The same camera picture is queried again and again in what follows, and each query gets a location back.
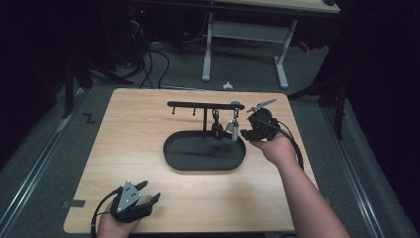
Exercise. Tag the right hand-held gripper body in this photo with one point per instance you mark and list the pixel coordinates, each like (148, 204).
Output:
(264, 127)

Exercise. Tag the metal floor rail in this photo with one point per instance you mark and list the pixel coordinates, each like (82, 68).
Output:
(36, 158)
(353, 165)

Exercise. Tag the black metal stand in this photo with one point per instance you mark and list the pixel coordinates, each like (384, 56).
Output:
(339, 109)
(68, 89)

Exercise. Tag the black tape strip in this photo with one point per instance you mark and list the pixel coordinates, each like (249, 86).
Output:
(74, 203)

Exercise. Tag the small white object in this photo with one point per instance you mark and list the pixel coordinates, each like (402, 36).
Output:
(227, 86)

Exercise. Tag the black key rack with tray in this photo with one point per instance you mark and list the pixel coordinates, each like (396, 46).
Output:
(201, 155)

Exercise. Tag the person's right hand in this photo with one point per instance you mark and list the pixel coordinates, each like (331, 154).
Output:
(280, 150)

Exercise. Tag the person's left hand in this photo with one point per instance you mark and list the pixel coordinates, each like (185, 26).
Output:
(112, 229)

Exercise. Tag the white-legged desk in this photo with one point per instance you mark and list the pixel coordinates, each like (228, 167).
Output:
(251, 31)

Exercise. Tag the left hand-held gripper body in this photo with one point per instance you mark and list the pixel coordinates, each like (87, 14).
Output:
(130, 205)

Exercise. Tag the small red object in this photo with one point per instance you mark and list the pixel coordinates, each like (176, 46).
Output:
(304, 47)

